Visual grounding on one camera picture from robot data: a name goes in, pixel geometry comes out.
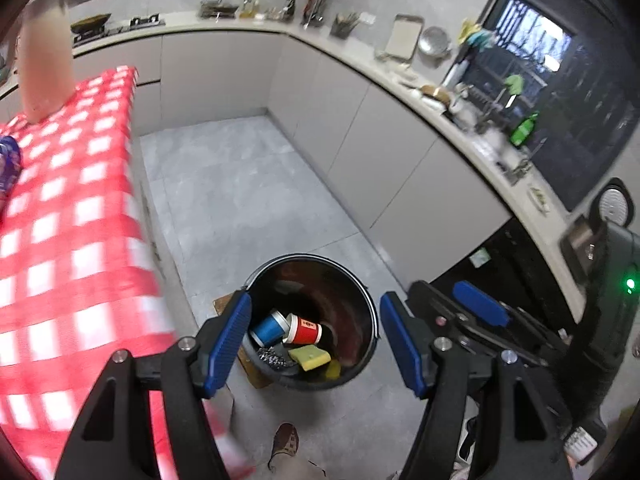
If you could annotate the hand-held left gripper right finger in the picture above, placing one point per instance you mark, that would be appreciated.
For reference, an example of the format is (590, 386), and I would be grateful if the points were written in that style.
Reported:
(402, 345)

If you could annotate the dark wok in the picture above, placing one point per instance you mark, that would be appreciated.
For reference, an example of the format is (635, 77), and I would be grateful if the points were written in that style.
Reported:
(90, 22)

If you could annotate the yellow oil bottle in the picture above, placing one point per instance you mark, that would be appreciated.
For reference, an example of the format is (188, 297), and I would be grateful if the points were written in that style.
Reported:
(247, 8)

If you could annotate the red paper cup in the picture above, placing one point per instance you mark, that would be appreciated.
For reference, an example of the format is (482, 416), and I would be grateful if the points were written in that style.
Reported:
(302, 331)

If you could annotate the dark barred window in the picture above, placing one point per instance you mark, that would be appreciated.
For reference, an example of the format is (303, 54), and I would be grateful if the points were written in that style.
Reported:
(575, 85)

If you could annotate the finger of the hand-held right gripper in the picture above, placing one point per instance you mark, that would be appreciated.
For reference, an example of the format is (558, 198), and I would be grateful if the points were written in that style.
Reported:
(480, 302)
(440, 317)

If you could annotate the green plastic bottle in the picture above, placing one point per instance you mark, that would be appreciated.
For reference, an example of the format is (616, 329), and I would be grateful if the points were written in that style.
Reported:
(524, 131)

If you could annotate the green hanging item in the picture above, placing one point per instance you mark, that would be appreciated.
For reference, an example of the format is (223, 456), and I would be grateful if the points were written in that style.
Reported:
(513, 85)

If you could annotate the yellow and teal hanging cloths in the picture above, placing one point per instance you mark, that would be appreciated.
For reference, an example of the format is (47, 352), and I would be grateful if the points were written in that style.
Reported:
(475, 35)

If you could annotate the grey kitchen counter cabinets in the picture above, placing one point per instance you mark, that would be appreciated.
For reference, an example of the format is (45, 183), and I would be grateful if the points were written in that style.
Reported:
(225, 70)

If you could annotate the black built-in appliance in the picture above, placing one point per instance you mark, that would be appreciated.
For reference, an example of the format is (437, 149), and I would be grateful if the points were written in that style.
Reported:
(520, 270)

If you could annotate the black round trash bin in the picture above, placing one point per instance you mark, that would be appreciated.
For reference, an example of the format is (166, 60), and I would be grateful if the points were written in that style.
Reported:
(347, 310)

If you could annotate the black gas stove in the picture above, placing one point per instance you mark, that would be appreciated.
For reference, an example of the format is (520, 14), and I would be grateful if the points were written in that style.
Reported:
(145, 22)

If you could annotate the knife holder with knives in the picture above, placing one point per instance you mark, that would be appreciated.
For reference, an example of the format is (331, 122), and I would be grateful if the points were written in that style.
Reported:
(314, 10)

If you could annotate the steel sink faucet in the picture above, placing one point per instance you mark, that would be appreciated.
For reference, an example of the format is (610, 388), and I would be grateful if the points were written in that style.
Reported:
(492, 107)

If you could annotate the white slim bottle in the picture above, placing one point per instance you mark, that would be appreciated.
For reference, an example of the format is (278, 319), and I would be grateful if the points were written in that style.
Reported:
(456, 72)

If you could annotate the utensil holder with chopsticks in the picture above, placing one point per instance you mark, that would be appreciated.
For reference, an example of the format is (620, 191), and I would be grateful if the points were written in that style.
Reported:
(344, 26)

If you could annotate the round steel bowl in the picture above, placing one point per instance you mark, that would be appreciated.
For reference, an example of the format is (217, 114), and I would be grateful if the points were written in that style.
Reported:
(434, 41)

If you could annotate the brown shoe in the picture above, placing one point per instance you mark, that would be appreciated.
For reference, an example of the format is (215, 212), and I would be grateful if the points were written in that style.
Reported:
(285, 442)

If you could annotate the beige rectangular tray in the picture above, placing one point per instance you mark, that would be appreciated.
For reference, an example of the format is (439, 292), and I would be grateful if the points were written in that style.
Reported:
(404, 36)

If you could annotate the pink thermos jug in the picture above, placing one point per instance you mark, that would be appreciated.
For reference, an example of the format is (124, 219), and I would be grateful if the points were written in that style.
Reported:
(45, 60)

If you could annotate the blue paper cup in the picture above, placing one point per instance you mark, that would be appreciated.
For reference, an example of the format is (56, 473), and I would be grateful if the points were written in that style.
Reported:
(267, 330)

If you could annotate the blue drink can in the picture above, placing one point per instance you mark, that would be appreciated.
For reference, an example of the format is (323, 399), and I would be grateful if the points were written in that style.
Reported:
(7, 160)

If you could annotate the dark glass bottle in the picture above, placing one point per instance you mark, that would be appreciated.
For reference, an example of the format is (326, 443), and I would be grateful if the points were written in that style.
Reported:
(291, 6)

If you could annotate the yellow green sponge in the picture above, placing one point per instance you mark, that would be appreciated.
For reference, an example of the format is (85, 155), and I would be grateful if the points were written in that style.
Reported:
(310, 356)

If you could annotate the red white checkered tablecloth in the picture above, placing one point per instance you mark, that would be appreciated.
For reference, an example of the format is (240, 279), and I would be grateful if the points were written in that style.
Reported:
(75, 240)

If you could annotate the brown bowl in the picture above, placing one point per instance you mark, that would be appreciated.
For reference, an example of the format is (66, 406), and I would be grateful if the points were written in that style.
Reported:
(436, 92)

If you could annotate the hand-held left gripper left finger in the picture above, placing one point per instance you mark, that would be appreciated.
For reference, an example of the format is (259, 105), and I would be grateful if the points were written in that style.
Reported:
(227, 345)

